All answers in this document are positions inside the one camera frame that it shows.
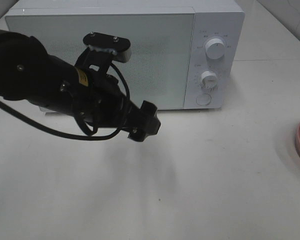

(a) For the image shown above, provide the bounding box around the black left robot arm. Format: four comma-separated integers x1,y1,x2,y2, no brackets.
0,29,161,142

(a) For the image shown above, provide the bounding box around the white timer knob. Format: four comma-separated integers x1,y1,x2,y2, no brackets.
200,70,218,89

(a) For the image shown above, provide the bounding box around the round door release button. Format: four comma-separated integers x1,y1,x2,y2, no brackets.
196,93,212,106

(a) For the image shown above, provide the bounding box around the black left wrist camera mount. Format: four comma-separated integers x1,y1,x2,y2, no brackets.
75,32,132,75

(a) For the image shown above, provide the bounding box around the white upper microwave knob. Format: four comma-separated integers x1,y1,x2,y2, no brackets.
204,37,226,60

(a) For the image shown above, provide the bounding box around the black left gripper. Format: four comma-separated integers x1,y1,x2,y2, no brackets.
74,73,161,142

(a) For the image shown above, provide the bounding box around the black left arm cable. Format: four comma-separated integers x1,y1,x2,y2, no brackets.
0,62,131,141

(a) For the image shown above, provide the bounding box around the white microwave door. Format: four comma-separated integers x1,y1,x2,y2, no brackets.
6,14,194,109

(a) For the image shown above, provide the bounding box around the white microwave oven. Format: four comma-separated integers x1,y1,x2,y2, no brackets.
5,0,245,109

